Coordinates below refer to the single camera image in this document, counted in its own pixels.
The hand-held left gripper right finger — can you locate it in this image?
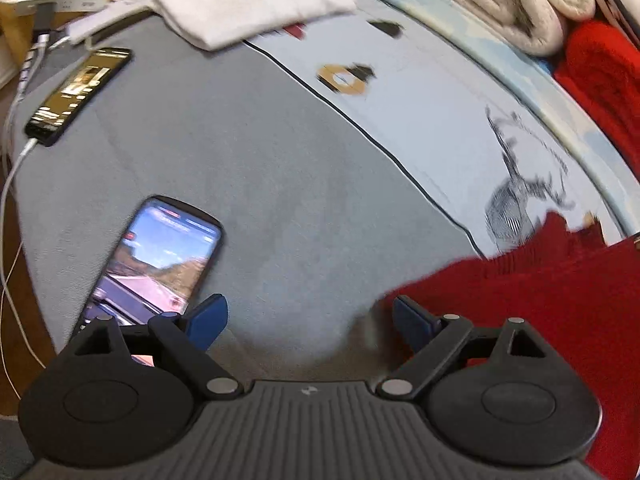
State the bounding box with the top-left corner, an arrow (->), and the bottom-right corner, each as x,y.
376,295 -> 552,401

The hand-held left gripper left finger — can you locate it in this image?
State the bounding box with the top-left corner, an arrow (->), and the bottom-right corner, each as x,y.
64,294 -> 246,401

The red knit sweater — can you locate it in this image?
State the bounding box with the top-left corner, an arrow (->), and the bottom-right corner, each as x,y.
380,210 -> 640,480

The smartphone with bright screen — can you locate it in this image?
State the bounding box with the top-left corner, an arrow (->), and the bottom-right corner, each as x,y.
70,195 -> 224,368

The deer print bed sheet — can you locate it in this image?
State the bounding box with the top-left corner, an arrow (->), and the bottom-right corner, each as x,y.
242,7 -> 627,262

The light blue patterned blanket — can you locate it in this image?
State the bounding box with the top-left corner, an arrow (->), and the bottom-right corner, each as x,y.
344,0 -> 640,242

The smartphone with dark screen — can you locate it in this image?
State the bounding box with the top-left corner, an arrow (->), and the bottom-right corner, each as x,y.
24,46 -> 134,147

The pile of red knitwear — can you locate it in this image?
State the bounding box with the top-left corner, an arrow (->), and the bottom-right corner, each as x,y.
551,20 -> 640,187

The white flat box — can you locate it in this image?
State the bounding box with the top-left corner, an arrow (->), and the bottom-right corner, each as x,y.
67,0 -> 161,45

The white folded cloth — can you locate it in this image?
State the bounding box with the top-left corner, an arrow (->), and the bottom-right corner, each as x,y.
151,0 -> 359,51

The white charging cable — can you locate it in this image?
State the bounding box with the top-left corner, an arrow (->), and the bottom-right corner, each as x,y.
0,137 -> 41,401

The braided grey cable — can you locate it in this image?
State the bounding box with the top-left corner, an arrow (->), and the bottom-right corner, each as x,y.
15,2 -> 55,108

